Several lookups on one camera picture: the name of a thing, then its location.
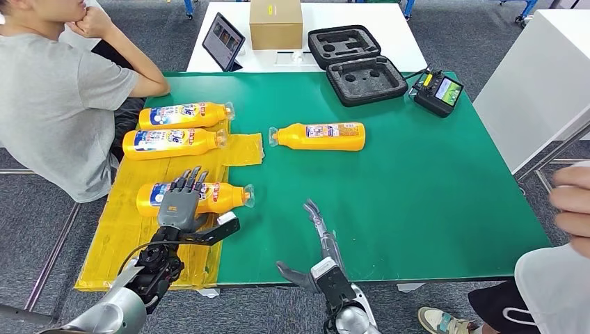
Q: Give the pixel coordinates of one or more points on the person's hand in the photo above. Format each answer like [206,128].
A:
[574,207]

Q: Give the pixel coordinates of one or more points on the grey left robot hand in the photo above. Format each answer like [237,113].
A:
[177,210]

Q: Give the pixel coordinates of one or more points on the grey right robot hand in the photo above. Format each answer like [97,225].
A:
[328,246]

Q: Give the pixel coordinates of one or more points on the orange detergent bottle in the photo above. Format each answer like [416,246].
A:
[203,142]
[226,198]
[295,138]
[212,115]

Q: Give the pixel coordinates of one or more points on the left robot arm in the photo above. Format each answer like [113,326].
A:
[115,309]

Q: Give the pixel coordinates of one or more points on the yellow plastic sheet mat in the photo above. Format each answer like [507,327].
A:
[115,249]

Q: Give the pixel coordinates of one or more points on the white table foot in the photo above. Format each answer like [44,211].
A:
[208,292]
[410,287]

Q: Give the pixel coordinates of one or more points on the person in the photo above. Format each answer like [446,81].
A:
[50,106]
[108,53]
[557,295]

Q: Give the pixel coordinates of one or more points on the large white table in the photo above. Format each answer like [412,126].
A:
[530,83]

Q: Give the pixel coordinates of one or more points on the black foam-lined open case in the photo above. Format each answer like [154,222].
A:
[364,80]

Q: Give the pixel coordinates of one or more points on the black tablet on stand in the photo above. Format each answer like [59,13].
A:
[223,41]

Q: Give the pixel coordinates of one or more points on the black remote controller with screen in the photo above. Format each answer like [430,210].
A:
[438,94]

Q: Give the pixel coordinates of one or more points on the small white plastic piece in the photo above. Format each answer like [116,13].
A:
[297,56]

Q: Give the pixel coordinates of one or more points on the brown cardboard box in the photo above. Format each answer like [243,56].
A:
[275,25]

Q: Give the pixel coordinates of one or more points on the small white table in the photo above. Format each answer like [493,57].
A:
[350,16]

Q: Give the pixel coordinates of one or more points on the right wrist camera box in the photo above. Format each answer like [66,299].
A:
[334,283]

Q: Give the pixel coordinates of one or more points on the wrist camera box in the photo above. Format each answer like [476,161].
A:
[334,283]
[216,235]

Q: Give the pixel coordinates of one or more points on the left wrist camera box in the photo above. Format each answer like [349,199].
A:
[216,235]

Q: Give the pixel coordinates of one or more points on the metal table leg frame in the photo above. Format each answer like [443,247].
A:
[548,156]

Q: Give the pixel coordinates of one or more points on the metal floor frame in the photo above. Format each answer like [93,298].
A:
[53,254]

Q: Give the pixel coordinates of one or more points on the blue metal cart frame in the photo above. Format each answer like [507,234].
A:
[188,8]
[408,7]

